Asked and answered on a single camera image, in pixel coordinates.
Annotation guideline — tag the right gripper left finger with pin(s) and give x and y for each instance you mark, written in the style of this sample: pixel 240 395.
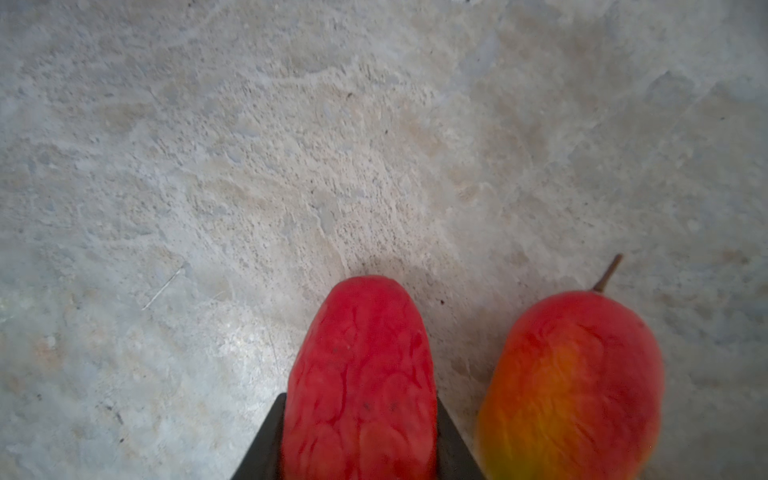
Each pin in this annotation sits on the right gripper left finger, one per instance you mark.
pixel 262 460

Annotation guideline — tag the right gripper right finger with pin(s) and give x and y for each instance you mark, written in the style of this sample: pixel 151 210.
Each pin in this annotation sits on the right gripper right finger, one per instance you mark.
pixel 454 459

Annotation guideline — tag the red fake strawberry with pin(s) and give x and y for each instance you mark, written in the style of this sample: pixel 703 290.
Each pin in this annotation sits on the red fake strawberry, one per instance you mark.
pixel 361 396

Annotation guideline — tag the red-yellow mango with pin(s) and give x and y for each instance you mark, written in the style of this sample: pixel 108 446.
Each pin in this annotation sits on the red-yellow mango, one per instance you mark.
pixel 576 394

